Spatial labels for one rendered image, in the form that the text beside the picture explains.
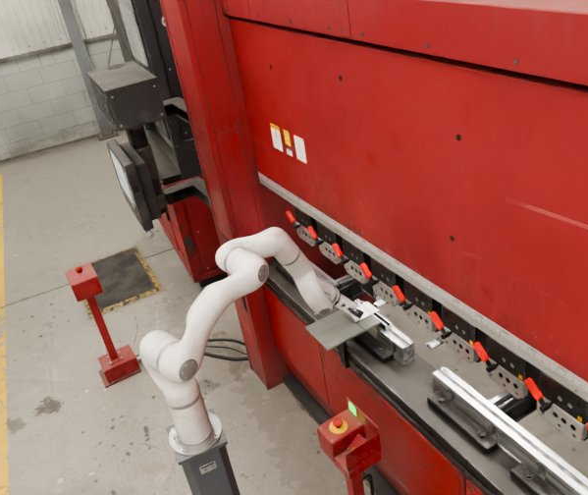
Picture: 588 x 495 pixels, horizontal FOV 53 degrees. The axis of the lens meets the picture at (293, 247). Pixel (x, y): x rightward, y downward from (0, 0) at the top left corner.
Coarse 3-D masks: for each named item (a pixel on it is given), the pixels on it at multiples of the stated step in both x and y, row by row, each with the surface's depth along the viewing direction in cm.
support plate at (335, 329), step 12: (336, 312) 256; (312, 324) 252; (324, 324) 251; (336, 324) 249; (348, 324) 248; (360, 324) 247; (372, 324) 246; (324, 336) 244; (336, 336) 243; (348, 336) 242
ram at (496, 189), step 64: (256, 64) 252; (320, 64) 207; (384, 64) 175; (448, 64) 152; (256, 128) 279; (320, 128) 224; (384, 128) 188; (448, 128) 161; (512, 128) 141; (576, 128) 126; (320, 192) 245; (384, 192) 202; (448, 192) 172; (512, 192) 149; (576, 192) 132; (448, 256) 183; (512, 256) 158; (576, 256) 139; (512, 320) 168; (576, 320) 146
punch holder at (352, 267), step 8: (344, 240) 242; (344, 248) 245; (352, 248) 238; (344, 256) 247; (352, 256) 241; (360, 256) 234; (368, 256) 234; (352, 264) 242; (368, 264) 236; (352, 272) 245; (360, 272) 239; (360, 280) 242; (368, 280) 239
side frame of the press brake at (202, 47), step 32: (160, 0) 266; (192, 0) 250; (192, 32) 256; (224, 32) 262; (192, 64) 261; (224, 64) 268; (192, 96) 277; (224, 96) 274; (192, 128) 296; (224, 128) 280; (224, 160) 287; (224, 192) 294; (256, 192) 303; (224, 224) 311; (256, 224) 311; (288, 224) 321; (320, 256) 341; (256, 320) 336; (256, 352) 351
